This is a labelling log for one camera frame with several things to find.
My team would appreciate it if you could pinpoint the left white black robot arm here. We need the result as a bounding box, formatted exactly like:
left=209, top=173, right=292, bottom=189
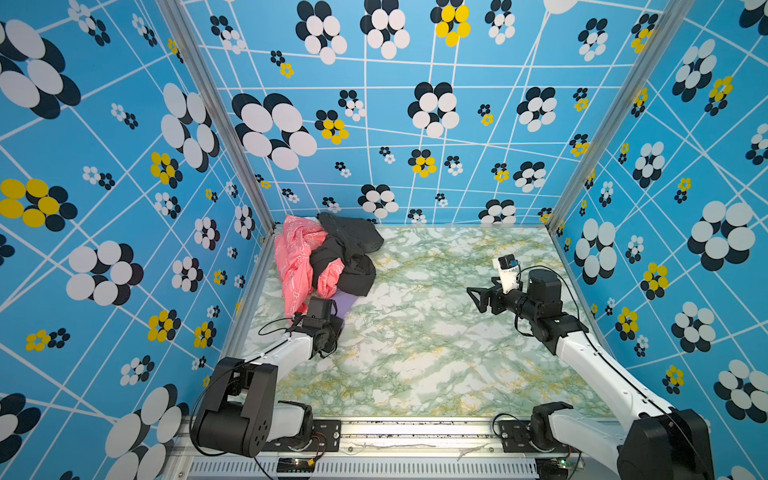
left=189, top=298, right=344, bottom=458

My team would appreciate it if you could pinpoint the black cloth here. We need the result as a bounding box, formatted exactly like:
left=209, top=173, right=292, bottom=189
left=309, top=213, right=384, bottom=298

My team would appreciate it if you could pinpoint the right aluminium corner post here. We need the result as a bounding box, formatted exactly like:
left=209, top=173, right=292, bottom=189
left=547, top=0, right=695, bottom=236

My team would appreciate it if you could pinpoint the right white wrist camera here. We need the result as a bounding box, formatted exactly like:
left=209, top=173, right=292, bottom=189
left=493, top=254, right=521, bottom=294

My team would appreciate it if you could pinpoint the pink patterned cloth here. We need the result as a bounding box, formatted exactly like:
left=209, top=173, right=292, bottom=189
left=274, top=215, right=344, bottom=317

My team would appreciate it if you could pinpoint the right small circuit board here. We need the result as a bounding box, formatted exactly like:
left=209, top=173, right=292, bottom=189
left=536, top=458, right=571, bottom=480

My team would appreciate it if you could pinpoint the aluminium corner post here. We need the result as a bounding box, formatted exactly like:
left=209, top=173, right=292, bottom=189
left=157, top=0, right=275, bottom=237
left=547, top=0, right=695, bottom=236

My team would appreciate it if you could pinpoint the left aluminium corner post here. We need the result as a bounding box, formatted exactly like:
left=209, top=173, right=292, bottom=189
left=157, top=0, right=275, bottom=237

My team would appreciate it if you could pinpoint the left small circuit board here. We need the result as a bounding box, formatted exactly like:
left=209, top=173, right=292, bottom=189
left=276, top=457, right=316, bottom=475

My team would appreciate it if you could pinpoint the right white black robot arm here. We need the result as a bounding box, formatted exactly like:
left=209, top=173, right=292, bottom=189
left=466, top=268, right=715, bottom=479

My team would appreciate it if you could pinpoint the small circuit board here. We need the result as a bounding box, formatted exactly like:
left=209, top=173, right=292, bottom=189
left=536, top=458, right=571, bottom=480
left=276, top=457, right=316, bottom=475

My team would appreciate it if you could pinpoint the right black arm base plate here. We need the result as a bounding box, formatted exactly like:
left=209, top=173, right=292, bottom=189
left=492, top=417, right=577, bottom=457

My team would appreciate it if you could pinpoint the purple printed cloth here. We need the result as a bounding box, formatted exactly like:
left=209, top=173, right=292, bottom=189
left=330, top=290, right=360, bottom=320

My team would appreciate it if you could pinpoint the aluminium front frame rail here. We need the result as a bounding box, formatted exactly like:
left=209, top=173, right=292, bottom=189
left=160, top=415, right=619, bottom=479

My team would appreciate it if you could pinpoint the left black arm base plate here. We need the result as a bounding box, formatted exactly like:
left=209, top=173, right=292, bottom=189
left=263, top=419, right=342, bottom=453

